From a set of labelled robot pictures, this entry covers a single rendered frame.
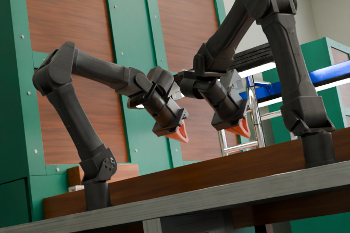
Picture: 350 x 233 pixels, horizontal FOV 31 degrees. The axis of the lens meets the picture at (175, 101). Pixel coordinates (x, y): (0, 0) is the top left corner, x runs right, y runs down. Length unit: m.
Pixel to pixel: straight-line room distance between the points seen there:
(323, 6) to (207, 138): 4.70
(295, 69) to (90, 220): 0.54
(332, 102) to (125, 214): 3.49
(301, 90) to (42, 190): 1.07
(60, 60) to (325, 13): 5.94
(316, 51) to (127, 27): 2.38
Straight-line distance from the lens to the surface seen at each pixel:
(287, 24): 1.41
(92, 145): 1.64
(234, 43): 1.55
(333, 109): 4.71
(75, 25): 2.45
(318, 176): 1.13
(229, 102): 1.62
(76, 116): 1.64
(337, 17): 7.35
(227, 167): 1.64
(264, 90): 2.60
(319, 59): 4.79
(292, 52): 1.38
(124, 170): 2.33
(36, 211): 2.11
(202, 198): 1.24
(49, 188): 2.16
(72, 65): 1.65
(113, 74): 1.73
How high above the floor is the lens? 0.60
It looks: 11 degrees up
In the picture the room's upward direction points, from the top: 9 degrees counter-clockwise
